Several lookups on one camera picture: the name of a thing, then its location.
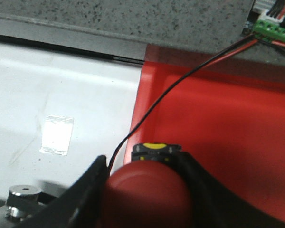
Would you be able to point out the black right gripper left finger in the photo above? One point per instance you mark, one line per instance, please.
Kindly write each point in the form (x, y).
(78, 206)

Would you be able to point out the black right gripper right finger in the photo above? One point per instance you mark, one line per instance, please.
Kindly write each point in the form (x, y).
(214, 205)

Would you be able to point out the red mushroom push button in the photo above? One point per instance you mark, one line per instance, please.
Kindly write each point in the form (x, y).
(147, 192)

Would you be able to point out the silver conveyor drive pulley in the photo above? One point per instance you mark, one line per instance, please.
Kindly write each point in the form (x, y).
(22, 201)

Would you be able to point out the clear tape patch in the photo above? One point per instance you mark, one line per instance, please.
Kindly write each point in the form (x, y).
(56, 136)

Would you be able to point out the red plastic tray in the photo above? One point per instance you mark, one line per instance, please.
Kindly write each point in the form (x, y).
(231, 118)

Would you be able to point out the grey stone counter ledge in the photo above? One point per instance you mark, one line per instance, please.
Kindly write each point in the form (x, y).
(181, 32)

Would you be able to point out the green circuit board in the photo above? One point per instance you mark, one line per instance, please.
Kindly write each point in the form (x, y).
(266, 20)

